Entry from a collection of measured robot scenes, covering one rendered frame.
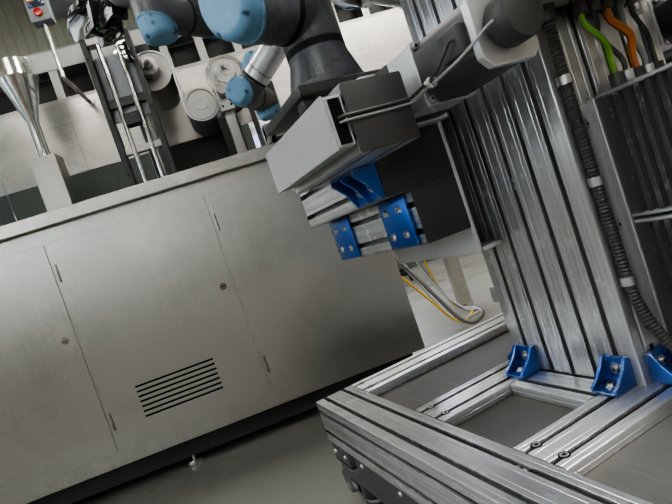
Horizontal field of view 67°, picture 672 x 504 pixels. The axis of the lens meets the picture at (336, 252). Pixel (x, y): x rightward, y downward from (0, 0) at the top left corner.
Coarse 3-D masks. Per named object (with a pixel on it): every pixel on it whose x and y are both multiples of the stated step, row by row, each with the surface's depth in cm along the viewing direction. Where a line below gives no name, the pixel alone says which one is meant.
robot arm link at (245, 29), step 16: (208, 0) 83; (224, 0) 81; (240, 0) 79; (256, 0) 80; (272, 0) 83; (288, 0) 86; (208, 16) 84; (224, 16) 82; (240, 16) 80; (256, 16) 81; (272, 16) 84; (288, 16) 86; (224, 32) 83; (240, 32) 82; (256, 32) 84; (272, 32) 86; (288, 32) 89
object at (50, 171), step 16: (0, 80) 179; (16, 80) 179; (32, 80) 183; (16, 96) 181; (32, 96) 183; (32, 112) 184; (32, 128) 184; (32, 160) 181; (48, 160) 182; (48, 176) 182; (64, 176) 185; (48, 192) 182; (64, 192) 183; (48, 208) 182
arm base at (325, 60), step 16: (304, 48) 92; (320, 48) 91; (336, 48) 92; (288, 64) 97; (304, 64) 92; (320, 64) 90; (336, 64) 91; (352, 64) 92; (304, 80) 92; (320, 80) 90
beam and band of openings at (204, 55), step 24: (72, 48) 209; (168, 48) 222; (192, 48) 224; (216, 48) 226; (240, 48) 220; (48, 72) 208; (72, 72) 215; (0, 96) 211; (48, 96) 214; (72, 96) 209
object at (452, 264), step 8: (456, 256) 251; (448, 264) 251; (456, 264) 251; (448, 272) 254; (456, 272) 251; (456, 280) 251; (464, 280) 252; (456, 288) 251; (464, 288) 252; (456, 296) 255; (464, 296) 252; (464, 304) 251; (472, 304) 252
